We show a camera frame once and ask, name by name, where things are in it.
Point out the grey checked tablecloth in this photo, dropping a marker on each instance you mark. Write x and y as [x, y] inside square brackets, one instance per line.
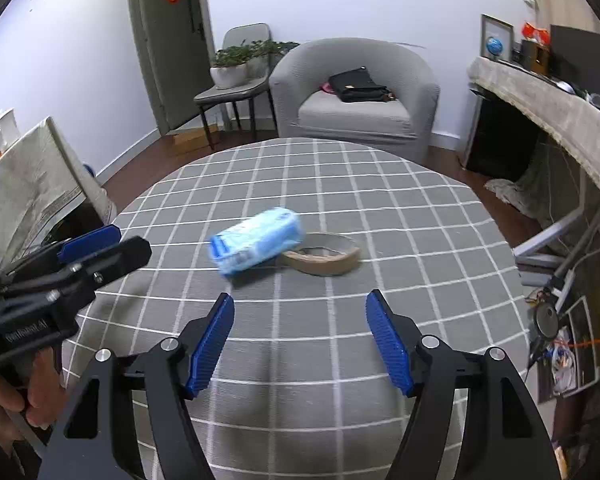
[300, 391]

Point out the white desk frame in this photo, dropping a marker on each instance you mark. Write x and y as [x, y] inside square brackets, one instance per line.
[536, 268]

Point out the black monitor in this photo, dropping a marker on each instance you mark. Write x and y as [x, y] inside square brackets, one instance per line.
[575, 57]

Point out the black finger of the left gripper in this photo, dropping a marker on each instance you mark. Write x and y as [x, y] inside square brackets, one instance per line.
[109, 265]

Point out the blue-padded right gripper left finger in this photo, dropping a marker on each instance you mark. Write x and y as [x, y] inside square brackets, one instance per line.
[95, 437]

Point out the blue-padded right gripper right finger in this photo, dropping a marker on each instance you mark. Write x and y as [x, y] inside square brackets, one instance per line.
[504, 435]

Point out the blue tissue pack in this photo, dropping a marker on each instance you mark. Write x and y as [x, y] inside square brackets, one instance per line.
[255, 240]

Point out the beige fringed desk cloth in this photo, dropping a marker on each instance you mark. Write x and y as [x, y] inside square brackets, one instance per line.
[572, 122]

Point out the small blue globe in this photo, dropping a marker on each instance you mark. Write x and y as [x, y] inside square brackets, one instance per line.
[494, 48]

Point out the potted green plant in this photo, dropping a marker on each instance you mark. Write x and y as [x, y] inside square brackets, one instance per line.
[235, 65]

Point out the grey door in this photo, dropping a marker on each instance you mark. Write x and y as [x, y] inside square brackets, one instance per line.
[172, 49]

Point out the grey armchair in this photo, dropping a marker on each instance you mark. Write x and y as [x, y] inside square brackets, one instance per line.
[306, 106]

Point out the white lace tablecloth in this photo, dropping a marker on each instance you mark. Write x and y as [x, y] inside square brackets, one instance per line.
[42, 180]

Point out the black handbag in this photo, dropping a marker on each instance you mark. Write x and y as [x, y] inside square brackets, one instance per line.
[358, 86]

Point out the brown packing tape roll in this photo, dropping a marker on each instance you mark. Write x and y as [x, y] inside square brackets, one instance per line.
[322, 254]

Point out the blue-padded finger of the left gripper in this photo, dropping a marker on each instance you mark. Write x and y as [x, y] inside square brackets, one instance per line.
[89, 243]

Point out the framed picture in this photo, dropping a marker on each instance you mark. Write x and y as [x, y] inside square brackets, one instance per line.
[495, 27]

